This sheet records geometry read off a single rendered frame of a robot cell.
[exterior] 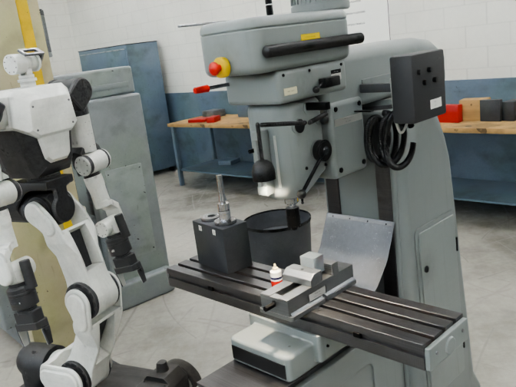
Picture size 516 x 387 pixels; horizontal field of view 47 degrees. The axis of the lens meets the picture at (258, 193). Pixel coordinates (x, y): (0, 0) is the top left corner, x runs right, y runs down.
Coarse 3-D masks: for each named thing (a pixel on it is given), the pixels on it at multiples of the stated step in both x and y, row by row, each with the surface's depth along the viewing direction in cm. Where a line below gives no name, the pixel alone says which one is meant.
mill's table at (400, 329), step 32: (192, 288) 240; (224, 288) 224; (256, 288) 220; (352, 288) 207; (320, 320) 192; (352, 320) 184; (384, 320) 182; (416, 320) 180; (448, 320) 177; (384, 352) 176; (416, 352) 169; (448, 352) 171
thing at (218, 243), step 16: (208, 224) 237; (224, 224) 232; (240, 224) 234; (208, 240) 239; (224, 240) 230; (240, 240) 235; (208, 256) 243; (224, 256) 232; (240, 256) 236; (224, 272) 235
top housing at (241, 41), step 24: (216, 24) 176; (240, 24) 168; (264, 24) 169; (288, 24) 176; (312, 24) 183; (336, 24) 191; (216, 48) 177; (240, 48) 170; (336, 48) 192; (240, 72) 173; (264, 72) 173
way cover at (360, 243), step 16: (336, 224) 238; (352, 224) 233; (368, 224) 228; (384, 224) 223; (336, 240) 237; (352, 240) 231; (368, 240) 227; (384, 240) 222; (336, 256) 234; (352, 256) 230; (368, 256) 225; (384, 256) 220; (368, 288) 218
